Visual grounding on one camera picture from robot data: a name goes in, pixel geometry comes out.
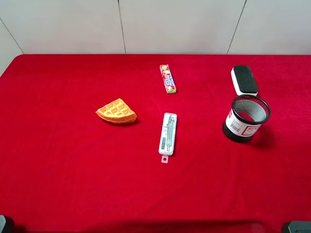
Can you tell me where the black mesh pen cup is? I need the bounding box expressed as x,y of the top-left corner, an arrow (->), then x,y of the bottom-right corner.
223,94 -> 271,143

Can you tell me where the white compass case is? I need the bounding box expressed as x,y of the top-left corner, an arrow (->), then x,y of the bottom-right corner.
158,113 -> 177,164

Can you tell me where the candy stick pack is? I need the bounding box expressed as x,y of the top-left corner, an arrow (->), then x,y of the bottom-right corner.
159,64 -> 177,94

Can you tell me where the orange waffle wedge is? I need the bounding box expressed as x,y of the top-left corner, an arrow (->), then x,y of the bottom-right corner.
96,98 -> 137,124

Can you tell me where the white black board eraser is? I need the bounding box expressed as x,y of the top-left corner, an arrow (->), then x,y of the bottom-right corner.
230,65 -> 259,96

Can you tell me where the red velvet tablecloth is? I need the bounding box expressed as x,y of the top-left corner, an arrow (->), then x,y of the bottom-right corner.
0,54 -> 311,233

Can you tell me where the dark right base corner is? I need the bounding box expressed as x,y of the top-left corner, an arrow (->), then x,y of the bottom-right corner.
281,221 -> 311,233

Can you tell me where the dark base corner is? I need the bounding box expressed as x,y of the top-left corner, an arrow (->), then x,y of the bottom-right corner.
281,221 -> 311,233
0,215 -> 14,233

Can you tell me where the dark left base corner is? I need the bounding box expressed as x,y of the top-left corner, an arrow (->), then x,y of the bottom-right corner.
0,215 -> 14,233

